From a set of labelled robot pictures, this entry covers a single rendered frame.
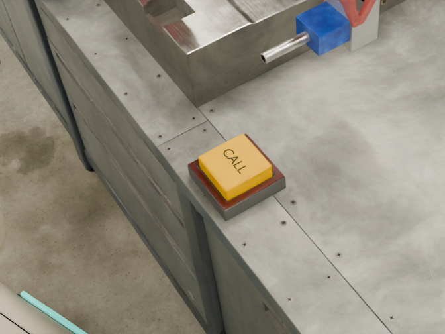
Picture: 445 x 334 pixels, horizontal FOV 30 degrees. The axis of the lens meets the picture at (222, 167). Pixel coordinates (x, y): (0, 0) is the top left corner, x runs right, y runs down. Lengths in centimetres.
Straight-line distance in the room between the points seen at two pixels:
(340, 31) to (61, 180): 126
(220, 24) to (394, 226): 31
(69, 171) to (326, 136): 117
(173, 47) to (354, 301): 36
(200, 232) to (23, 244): 78
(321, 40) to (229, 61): 16
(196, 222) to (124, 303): 61
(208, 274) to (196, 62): 48
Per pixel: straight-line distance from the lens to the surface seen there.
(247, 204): 90
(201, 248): 129
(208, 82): 100
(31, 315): 152
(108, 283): 184
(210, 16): 100
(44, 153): 212
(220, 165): 90
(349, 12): 86
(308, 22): 88
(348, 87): 103
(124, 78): 107
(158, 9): 105
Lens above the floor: 153
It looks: 51 degrees down
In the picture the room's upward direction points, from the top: 9 degrees counter-clockwise
